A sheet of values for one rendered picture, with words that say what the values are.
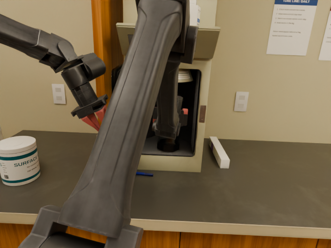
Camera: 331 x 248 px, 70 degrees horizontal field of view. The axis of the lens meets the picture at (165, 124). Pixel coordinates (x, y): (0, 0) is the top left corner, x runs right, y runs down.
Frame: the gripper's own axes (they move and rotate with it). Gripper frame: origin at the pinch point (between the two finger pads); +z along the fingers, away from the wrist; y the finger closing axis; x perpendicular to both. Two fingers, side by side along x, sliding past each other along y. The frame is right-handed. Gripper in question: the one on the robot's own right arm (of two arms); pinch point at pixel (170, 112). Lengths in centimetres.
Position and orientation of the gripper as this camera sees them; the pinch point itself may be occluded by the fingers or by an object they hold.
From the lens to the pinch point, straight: 100.3
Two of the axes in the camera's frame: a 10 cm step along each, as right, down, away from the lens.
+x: -0.5, 9.6, 2.6
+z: 0.1, -2.6, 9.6
